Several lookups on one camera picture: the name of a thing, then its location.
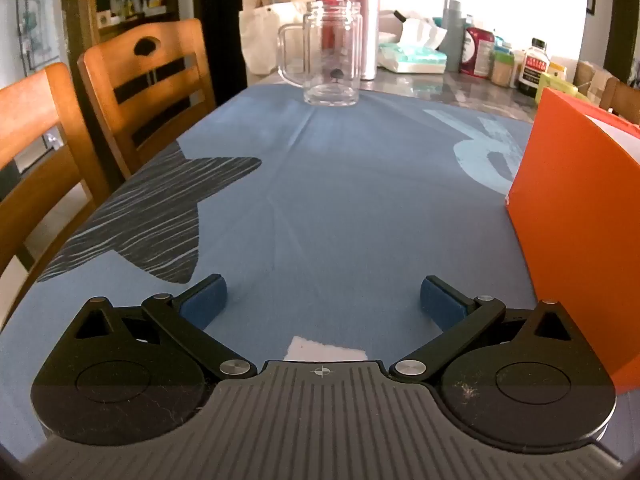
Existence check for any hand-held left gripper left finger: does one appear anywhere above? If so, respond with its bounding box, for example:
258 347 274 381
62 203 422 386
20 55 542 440
66 273 259 384

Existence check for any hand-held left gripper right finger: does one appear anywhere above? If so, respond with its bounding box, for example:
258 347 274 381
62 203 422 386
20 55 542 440
388 275 584 384

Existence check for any orange cardboard box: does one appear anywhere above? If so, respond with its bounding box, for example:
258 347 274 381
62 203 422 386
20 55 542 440
505 87 640 395

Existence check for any white paper scrap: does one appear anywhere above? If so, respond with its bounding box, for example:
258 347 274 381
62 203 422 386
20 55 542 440
284 335 367 363

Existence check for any green panda mug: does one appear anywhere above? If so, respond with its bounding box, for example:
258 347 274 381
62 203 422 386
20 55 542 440
534 72 586 104

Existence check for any small green lid jar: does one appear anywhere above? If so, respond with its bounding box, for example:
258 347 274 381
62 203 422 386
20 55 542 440
492 47 516 87

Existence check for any teal tissue pack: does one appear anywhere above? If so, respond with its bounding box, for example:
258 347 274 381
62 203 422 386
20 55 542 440
378 42 448 74

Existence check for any dark bottle black cap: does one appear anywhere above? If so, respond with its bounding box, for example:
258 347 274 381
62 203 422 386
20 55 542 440
517 38 550 97

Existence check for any red and white canister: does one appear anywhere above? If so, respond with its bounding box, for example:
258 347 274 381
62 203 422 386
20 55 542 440
461 27 496 79

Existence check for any wooden dining chair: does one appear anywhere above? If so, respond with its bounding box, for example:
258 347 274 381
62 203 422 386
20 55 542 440
77 18 217 182
598 77 640 126
0 62 112 332

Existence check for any tall grey bottle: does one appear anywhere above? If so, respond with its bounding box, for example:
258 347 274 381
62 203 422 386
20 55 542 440
442 0 468 73

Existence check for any brown cardboard box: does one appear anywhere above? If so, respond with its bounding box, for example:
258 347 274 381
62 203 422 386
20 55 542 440
574 60 614 102

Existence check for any white tissue box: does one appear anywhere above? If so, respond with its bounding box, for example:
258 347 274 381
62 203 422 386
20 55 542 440
379 10 449 52

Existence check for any white paper bag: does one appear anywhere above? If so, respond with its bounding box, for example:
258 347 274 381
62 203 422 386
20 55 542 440
239 2 321 77

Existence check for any pink metal thermos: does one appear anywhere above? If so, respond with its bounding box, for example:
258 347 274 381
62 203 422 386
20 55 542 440
343 0 382 81

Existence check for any dark wooden cabinet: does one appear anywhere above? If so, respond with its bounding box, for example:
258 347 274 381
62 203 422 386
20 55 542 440
60 0 201 63

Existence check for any clear glass handled mug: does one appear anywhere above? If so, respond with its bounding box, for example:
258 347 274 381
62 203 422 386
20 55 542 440
277 1 363 107

